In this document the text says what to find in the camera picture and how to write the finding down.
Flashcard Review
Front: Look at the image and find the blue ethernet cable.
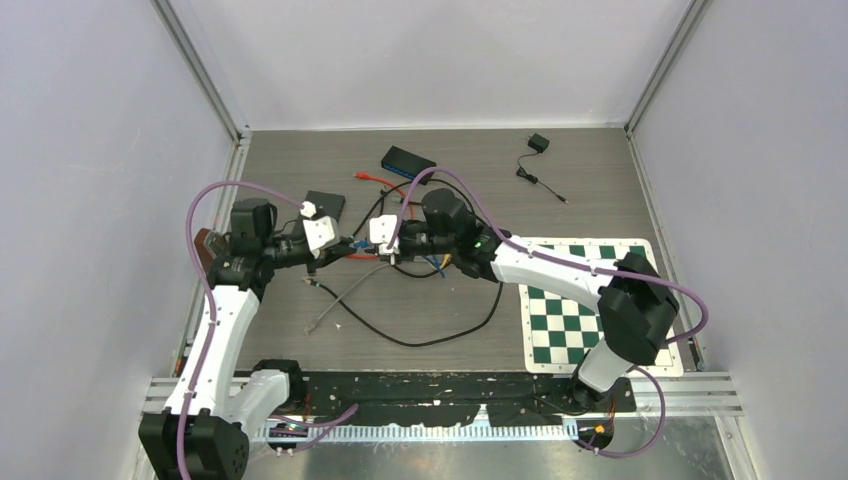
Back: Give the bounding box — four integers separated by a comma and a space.
352, 239, 448, 280

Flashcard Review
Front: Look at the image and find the long black ethernet cable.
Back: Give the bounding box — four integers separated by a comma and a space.
303, 168, 505, 349

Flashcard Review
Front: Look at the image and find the plain black network switch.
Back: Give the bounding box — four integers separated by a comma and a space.
305, 190, 346, 221

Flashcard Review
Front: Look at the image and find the red ethernet cable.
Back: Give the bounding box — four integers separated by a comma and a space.
344, 172, 415, 261

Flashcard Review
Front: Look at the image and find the grey ethernet cable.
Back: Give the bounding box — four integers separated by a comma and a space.
303, 262, 392, 335

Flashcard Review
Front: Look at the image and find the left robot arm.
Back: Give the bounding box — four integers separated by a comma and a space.
139, 193, 355, 479

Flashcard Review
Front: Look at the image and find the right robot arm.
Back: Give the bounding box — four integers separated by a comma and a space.
369, 188, 680, 411

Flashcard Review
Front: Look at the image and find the brown object at left edge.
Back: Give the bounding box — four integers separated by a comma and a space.
193, 228, 231, 285

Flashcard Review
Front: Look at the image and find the green white chessboard mat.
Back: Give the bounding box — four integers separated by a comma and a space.
518, 237, 656, 374

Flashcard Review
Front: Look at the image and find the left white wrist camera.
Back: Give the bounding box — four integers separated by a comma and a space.
299, 201, 341, 259

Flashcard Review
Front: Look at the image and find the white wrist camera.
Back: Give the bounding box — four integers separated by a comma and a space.
299, 201, 341, 259
367, 214, 400, 257

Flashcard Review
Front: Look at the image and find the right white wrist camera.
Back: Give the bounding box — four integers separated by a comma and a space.
367, 214, 400, 257

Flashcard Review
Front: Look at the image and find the black switch with blue ports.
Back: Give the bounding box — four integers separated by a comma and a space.
380, 146, 437, 180

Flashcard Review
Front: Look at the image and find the black power adapter with cord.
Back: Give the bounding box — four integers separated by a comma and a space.
515, 133, 569, 205

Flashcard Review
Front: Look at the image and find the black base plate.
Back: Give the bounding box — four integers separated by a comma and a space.
272, 371, 636, 427

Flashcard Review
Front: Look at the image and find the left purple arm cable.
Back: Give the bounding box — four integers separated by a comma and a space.
173, 181, 359, 480

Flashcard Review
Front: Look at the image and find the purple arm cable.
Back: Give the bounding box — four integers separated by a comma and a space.
386, 166, 710, 460
173, 181, 359, 480

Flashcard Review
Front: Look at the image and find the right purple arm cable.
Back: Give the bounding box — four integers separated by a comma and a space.
386, 166, 710, 460

